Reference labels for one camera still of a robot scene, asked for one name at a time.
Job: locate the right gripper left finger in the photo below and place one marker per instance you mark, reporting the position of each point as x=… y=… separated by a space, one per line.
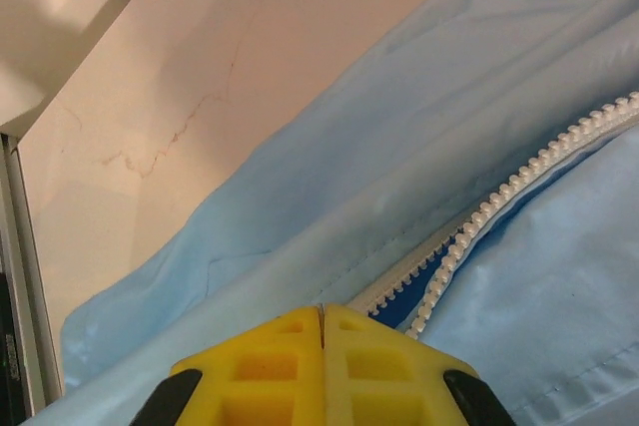
x=259 y=381

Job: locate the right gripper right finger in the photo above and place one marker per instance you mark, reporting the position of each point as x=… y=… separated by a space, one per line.
x=389 y=381

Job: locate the light blue zip jacket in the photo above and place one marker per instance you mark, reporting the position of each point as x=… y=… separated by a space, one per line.
x=399 y=146

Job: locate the aluminium side rail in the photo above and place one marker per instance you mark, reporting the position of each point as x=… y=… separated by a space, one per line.
x=30 y=271

